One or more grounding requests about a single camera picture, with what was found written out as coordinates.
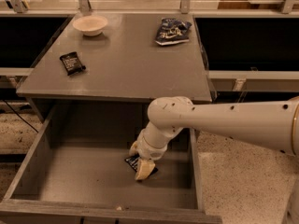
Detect blue chip bag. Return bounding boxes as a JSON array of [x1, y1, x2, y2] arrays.
[[155, 18, 192, 46]]

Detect white ceramic bowl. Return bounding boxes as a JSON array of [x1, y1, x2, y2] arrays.
[[73, 15, 108, 36]]

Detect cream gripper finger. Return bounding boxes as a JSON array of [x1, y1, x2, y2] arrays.
[[129, 141, 138, 156], [135, 158, 155, 181]]

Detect black snack bar wrapper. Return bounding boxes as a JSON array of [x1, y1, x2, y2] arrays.
[[60, 51, 86, 76]]

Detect dark blue rxbar wrapper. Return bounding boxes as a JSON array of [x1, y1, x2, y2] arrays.
[[124, 154, 159, 176]]

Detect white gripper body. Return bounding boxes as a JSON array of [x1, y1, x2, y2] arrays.
[[136, 131, 168, 161]]

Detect grey open top drawer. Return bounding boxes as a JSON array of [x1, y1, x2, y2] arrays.
[[0, 102, 222, 224]]

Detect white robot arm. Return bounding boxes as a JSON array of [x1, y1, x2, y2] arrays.
[[130, 97, 299, 224]]

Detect grey cabinet with counter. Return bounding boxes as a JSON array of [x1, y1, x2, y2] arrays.
[[16, 12, 213, 138]]

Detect black cable on floor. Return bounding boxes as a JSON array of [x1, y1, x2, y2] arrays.
[[0, 98, 39, 134]]

